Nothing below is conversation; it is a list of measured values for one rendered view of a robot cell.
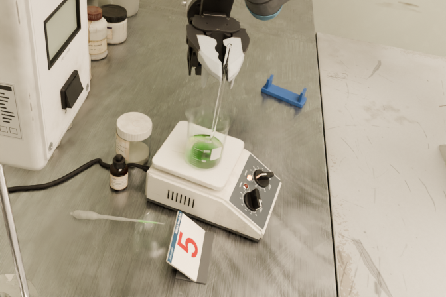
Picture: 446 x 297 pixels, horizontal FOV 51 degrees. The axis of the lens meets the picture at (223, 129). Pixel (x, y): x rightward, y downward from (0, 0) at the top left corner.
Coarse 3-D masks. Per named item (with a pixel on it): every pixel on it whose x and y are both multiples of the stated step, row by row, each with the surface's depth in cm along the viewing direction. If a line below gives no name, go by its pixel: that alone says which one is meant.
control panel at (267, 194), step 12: (252, 156) 79; (252, 168) 77; (264, 168) 79; (240, 180) 74; (252, 180) 76; (276, 180) 80; (240, 192) 73; (264, 192) 76; (240, 204) 71; (264, 204) 75; (252, 216) 72; (264, 216) 73
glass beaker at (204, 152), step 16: (192, 112) 69; (208, 112) 71; (224, 112) 70; (192, 128) 67; (208, 128) 73; (224, 128) 71; (192, 144) 68; (208, 144) 67; (224, 144) 70; (192, 160) 70; (208, 160) 69
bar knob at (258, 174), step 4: (256, 172) 77; (260, 172) 77; (264, 172) 76; (268, 172) 76; (272, 172) 77; (256, 176) 76; (260, 176) 75; (264, 176) 75; (268, 176) 76; (272, 176) 77; (256, 180) 76; (260, 180) 76; (264, 180) 77; (268, 180) 78; (260, 184) 76; (264, 184) 76; (268, 184) 77
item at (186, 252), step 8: (184, 216) 71; (184, 224) 70; (192, 224) 71; (184, 232) 69; (192, 232) 70; (200, 232) 72; (184, 240) 68; (192, 240) 69; (176, 248) 66; (184, 248) 67; (192, 248) 69; (176, 256) 65; (184, 256) 66; (192, 256) 68; (176, 264) 64; (184, 264) 66; (192, 264) 67; (192, 272) 66
